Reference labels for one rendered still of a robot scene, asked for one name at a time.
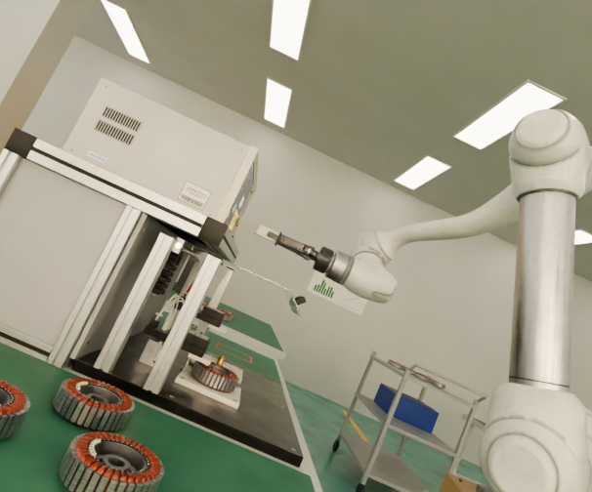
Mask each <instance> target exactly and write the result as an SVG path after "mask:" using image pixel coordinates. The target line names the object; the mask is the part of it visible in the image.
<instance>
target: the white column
mask: <svg viewBox="0 0 592 492"><path fill-rule="evenodd" d="M94 1H95V0H0V154H1V153H2V151H3V149H4V147H5V145H6V143H7V141H8V139H9V138H10V136H11V135H12V133H13V132H14V130H15V128H18V129H20V130H21V129H22V128H23V126H24V124H25V122H26V121H27V119H28V117H29V115H30V113H31V112H32V110H33V108H34V107H35V106H36V104H37V102H38V100H39V98H40V97H41V95H42V93H43V91H44V90H45V88H46V86H47V84H48V82H49V81H50V79H51V77H52V75H53V74H54V72H55V70H56V68H57V66H58V65H59V63H60V61H61V59H62V58H63V55H64V53H65V51H66V50H67V48H68V46H69V44H70V43H71V41H72V39H73V37H74V35H75V34H76V32H77V30H78V28H79V27H80V25H81V23H82V22H83V20H84V19H85V17H86V15H87V13H88V12H89V10H90V8H91V6H92V4H93V3H94Z"/></svg>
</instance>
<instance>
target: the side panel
mask: <svg viewBox="0 0 592 492"><path fill-rule="evenodd" d="M142 213H143V212H142V211H140V210H137V209H135V208H133V207H131V206H129V205H126V204H124V203H121V202H119V201H117V200H115V199H113V198H110V197H108V196H106V195H104V194H102V193H99V192H97V191H95V190H93V189H91V188H89V187H87V186H85V185H83V184H80V183H77V182H75V181H73V180H71V179H69V178H67V177H64V176H62V175H60V174H58V173H56V172H53V171H51V170H49V169H47V168H45V167H42V166H40V165H38V164H36V163H34V162H32V161H29V160H27V159H25V158H23V157H21V156H19V155H17V154H15V153H13V152H11V151H9V150H7V149H5V148H4V149H3V151H2V153H1V154H0V343H2V344H5V345H7V346H9V347H12V348H14V349H18V350H20V351H22V352H24V353H27V354H29V355H31V356H34V357H36V358H38V359H41V360H43V361H45V362H48V363H50V364H52V365H56V366H57V367H59V368H62V369H63V368H64V367H67V365H68V363H69V361H70V359H71V358H70V355H71V353H72V351H73V349H74V347H75V345H76V343H77V341H78V339H79V337H80V335H81V333H82V331H83V329H84V327H85V326H86V324H87V322H88V320H89V318H90V316H91V314H92V312H93V310H94V308H95V306H96V304H97V302H98V300H99V298H100V296H101V294H102V292H103V290H104V289H105V287H106V284H107V282H108V280H109V278H110V276H111V274H112V272H113V270H114V269H115V267H116V265H117V263H118V261H119V259H120V257H121V255H122V253H123V251H124V249H125V247H126V245H127V243H128V241H129V239H130V237H131V235H132V233H133V231H134V229H135V227H136V225H137V223H138V221H139V219H140V217H141V215H142Z"/></svg>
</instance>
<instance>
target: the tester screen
mask: <svg viewBox="0 0 592 492"><path fill-rule="evenodd" d="M252 185H253V163H252V166H251V168H250V170H249V172H248V174H247V176H246V178H245V180H244V182H243V184H242V186H241V188H240V190H239V193H238V195H237V197H236V199H235V201H234V203H235V202H236V208H235V210H234V212H233V213H232V209H233V205H234V203H233V205H232V207H231V209H230V213H231V216H232V219H233V216H234V214H235V212H236V210H237V213H238V214H239V213H240V211H241V210H240V211H239V204H240V201H241V199H242V197H243V195H244V202H245V200H246V198H247V196H248V194H249V192H250V190H251V187H252Z"/></svg>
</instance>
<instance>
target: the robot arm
mask: <svg viewBox="0 0 592 492"><path fill-rule="evenodd" d="M508 148H509V153H510V156H509V162H510V170H511V181H512V183H511V184H510V185H509V186H508V187H506V188H505V189H504V190H502V191H501V192H500V193H499V194H497V195H496V196H494V197H493V198H492V199H490V200H489V202H487V203H486V204H484V205H483V206H481V207H480V208H478V209H476V210H474V211H472V212H470V213H468V214H465V215H462V216H458V217H454V218H448V219H442V220H436V221H430V222H425V223H419V224H413V225H406V226H403V227H400V228H397V229H394V230H391V231H388V232H384V231H381V230H377V231H373V230H368V231H365V232H363V233H361V234H360V235H359V236H358V237H357V238H356V240H355V242H354V244H353V247H352V252H351V256H349V255H347V254H345V253H343V252H340V251H336V252H335V253H334V252H333V250H330V249H328V248H326V247H322V248H321V249H320V251H319V252H318V251H316V250H315V247H313V246H309V245H306V244H304V243H301V242H299V241H297V240H295V239H292V238H290V237H288V236H285V235H284V234H282V232H281V233H278V232H276V231H274V230H271V229H269V228H267V227H265V226H263V225H260V224H258V226H257V228H256V230H255V232H254V233H255V234H257V235H259V236H262V237H264V238H266V239H268V240H270V241H272V242H273V243H274V244H275V246H276V244H277V245H279V246H281V247H283V248H285V249H287V250H289V251H291V252H293V253H295V254H296V255H298V256H300V257H302V258H304V259H305V260H307V261H309V260H312V261H315V263H314V265H313V269H314V270H316V271H318V272H321V273H325V275H324V276H325V277H327V278H329V279H330V280H332V281H334V282H336V283H338V284H340V285H342V286H344V287H345V288H346V289H348V290H349V291H350V292H352V293H354V294H355V295H357V296H360V297H362V298H364V299H367V300H369V301H372V302H376V303H382V304H385V303H387V302H389V301H390V300H391V299H392V298H393V297H394V295H395V293H396V290H397V286H398V281H397V280H396V278H395V277H394V276H393V275H392V274H391V273H390V272H388V271H387V270H385V266H386V265H387V264H388V263H389V262H390V261H391V260H392V259H394V258H395V255H396V252H397V251H398V250H399V249H400V248H401V247H402V246H403V245H406V244H408V243H411V242H416V241H431V240H448V239H459V238H466V237H471V236H475V235H479V234H482V233H486V232H489V231H492V230H495V229H498V228H501V227H504V226H508V225H511V224H514V223H519V227H518V243H517V258H516V273H515V288H514V304H513V318H512V334H511V348H510V364H509V380H508V382H502V383H501V384H500V385H499V386H498V387H496V388H495V389H494V391H493V392H492V395H491V400H490V405H489V409H488V414H487V419H486V426H485V430H484V434H483V436H482V439H481V442H480V447H479V459H480V465H481V469H482V472H483V474H484V477H485V479H486V482H487V484H488V485H489V487H487V486H485V485H482V484H480V483H478V484H477V486H476V489H475V490H476V491H477V492H592V412H591V411H590V410H588V409H586V408H584V406H583V405H582V403H581V402H580V401H579V400H578V398H577V397H576V396H575V395H574V394H572V393H570V384H571V327H572V297H573V268H574V239H575V209H576V202H577V201H578V200H579V198H580V197H581V196H583V195H585V194H586V193H588V192H589V191H591V190H592V146H590V143H589V140H588V137H587V134H586V132H585V129H584V127H583V126H582V124H581V123H580V122H579V121H578V120H577V119H576V118H575V117H574V116H573V115H571V114H569V113H567V112H565V111H563V110H560V109H558V108H557V109H540V110H537V111H534V112H532V113H530V114H528V115H526V116H525V117H523V118H522V119H521V120H520V121H519V122H518V123H517V125H516V126H515V128H514V130H513V132H512V134H511V137H510V140H509V144H508Z"/></svg>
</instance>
